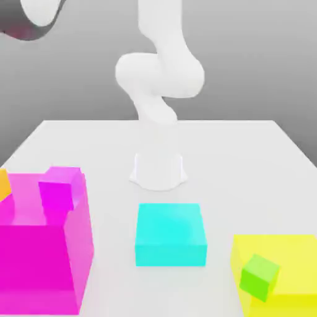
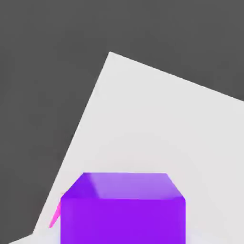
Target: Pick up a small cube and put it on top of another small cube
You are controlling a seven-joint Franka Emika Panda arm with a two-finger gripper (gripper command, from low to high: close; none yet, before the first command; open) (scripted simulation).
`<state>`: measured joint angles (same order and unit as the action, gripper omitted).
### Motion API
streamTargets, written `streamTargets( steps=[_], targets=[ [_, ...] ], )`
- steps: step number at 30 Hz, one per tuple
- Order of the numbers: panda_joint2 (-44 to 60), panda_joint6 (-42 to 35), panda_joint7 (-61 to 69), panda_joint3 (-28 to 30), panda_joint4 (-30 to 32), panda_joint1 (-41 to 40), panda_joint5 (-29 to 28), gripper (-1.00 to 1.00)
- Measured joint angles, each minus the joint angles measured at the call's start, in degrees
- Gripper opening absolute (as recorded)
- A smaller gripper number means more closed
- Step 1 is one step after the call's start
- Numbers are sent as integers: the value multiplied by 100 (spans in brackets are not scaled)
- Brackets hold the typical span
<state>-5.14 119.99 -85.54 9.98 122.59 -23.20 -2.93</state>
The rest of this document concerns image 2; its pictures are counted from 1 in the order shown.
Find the small purple cube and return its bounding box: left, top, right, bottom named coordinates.
left=60, top=172, right=186, bottom=244

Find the small pink cube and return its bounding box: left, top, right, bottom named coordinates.
left=49, top=200, right=62, bottom=229

